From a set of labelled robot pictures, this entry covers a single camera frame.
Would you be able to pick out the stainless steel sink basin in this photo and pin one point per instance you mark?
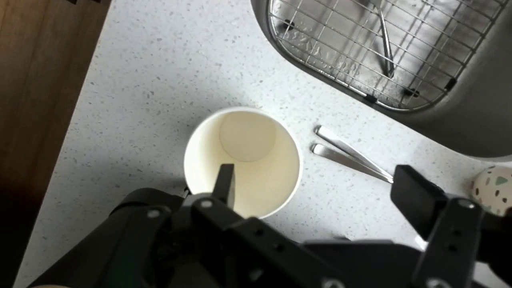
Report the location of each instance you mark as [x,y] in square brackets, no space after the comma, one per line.
[481,125]

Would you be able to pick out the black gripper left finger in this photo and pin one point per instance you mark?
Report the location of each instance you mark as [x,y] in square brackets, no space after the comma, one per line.
[214,250]

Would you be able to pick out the steel spoon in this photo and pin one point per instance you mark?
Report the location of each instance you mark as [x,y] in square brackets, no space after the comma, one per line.
[334,140]
[330,154]

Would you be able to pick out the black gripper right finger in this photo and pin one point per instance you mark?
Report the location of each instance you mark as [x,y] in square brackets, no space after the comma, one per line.
[458,245]

